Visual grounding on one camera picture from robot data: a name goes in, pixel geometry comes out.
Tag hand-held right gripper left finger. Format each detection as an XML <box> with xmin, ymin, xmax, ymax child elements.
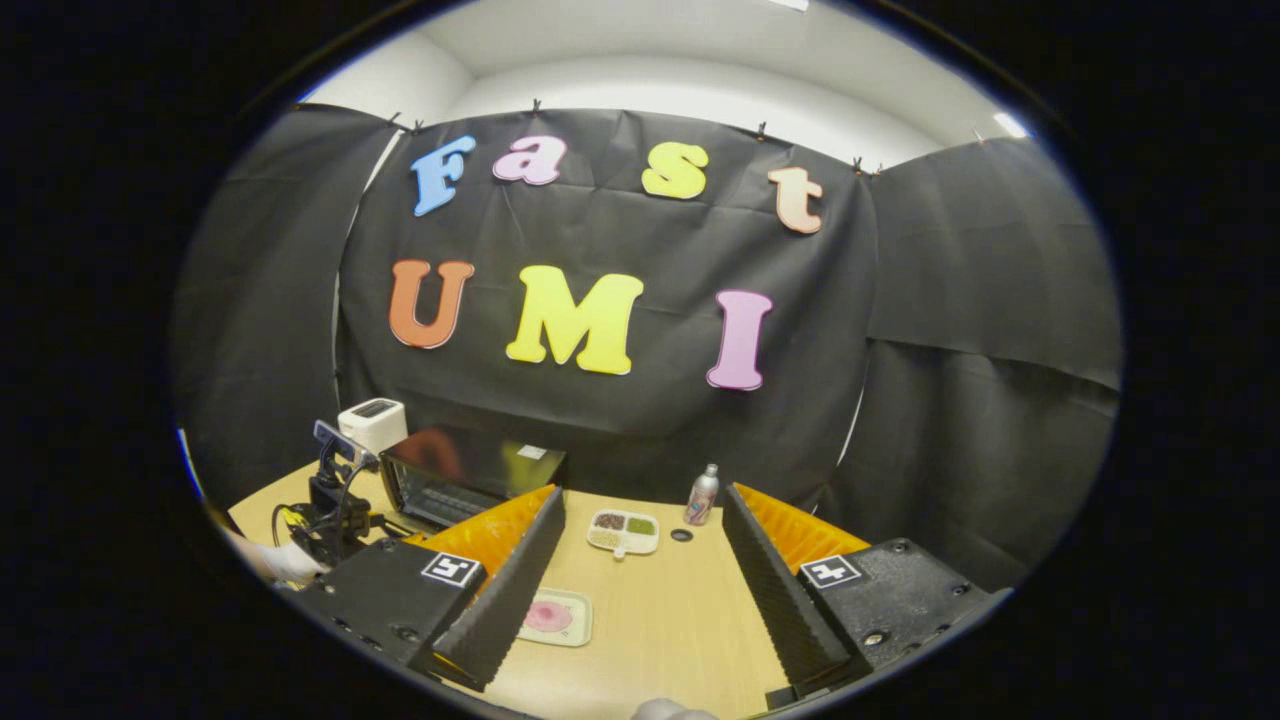
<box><xmin>283</xmin><ymin>485</ymin><xmax>569</xmax><ymax>693</ymax></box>

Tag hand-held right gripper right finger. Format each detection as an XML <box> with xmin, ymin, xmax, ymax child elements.
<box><xmin>718</xmin><ymin>483</ymin><xmax>1001</xmax><ymax>699</ymax></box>

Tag cream square plate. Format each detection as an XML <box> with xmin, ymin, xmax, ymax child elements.
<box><xmin>518</xmin><ymin>589</ymin><xmax>594</xmax><ymax>648</ymax></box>

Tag black electric oven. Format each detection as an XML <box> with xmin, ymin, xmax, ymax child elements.
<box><xmin>380</xmin><ymin>428</ymin><xmax>568</xmax><ymax>533</ymax></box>

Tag white toaster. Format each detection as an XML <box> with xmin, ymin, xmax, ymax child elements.
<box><xmin>338</xmin><ymin>398</ymin><xmax>409</xmax><ymax>456</ymax></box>

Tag silver spray bottle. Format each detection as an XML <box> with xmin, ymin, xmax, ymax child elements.
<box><xmin>684</xmin><ymin>463</ymin><xmax>720</xmax><ymax>527</ymax></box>

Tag white divided tray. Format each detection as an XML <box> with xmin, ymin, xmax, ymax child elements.
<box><xmin>587</xmin><ymin>509</ymin><xmax>660</xmax><ymax>559</ymax></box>

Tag black backdrop cloth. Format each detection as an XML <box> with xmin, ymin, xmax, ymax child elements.
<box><xmin>170</xmin><ymin>100</ymin><xmax>1123</xmax><ymax>591</ymax></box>

